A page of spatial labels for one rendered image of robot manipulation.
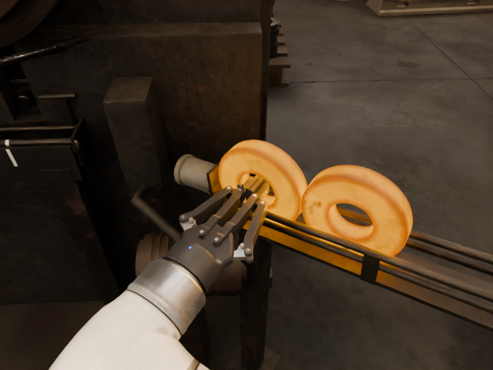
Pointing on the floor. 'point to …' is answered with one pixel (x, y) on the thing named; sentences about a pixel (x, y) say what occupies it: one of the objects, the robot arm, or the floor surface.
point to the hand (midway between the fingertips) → (260, 182)
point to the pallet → (278, 62)
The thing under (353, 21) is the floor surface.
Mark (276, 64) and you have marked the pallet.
